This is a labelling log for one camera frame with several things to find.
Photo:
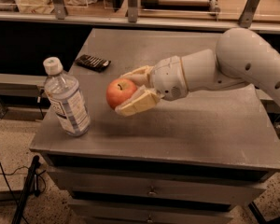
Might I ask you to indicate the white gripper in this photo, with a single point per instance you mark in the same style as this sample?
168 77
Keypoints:
168 76

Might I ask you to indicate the red apple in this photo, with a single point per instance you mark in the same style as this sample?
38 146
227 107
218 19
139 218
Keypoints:
119 91

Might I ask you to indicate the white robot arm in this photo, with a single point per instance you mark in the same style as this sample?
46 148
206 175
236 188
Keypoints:
241 57

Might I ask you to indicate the clear plastic water bottle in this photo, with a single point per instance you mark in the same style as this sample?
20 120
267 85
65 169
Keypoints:
66 98

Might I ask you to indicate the black chocolate bar packet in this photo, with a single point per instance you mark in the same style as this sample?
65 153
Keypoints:
92 63

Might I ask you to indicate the grey drawer cabinet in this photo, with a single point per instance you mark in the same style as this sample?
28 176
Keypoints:
204 154

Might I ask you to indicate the black tripod leg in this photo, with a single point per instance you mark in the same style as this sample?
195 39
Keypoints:
35 164

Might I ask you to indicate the upper drawer handle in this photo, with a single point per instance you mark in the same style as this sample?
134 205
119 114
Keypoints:
151 192

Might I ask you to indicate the drawer handle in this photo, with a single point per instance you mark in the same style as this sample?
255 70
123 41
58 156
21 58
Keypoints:
151 192
150 220

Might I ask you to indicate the grey metal shelf rail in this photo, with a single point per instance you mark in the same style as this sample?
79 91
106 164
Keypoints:
140 23

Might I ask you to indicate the lower drawer handle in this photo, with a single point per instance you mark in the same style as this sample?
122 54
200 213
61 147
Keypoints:
150 220

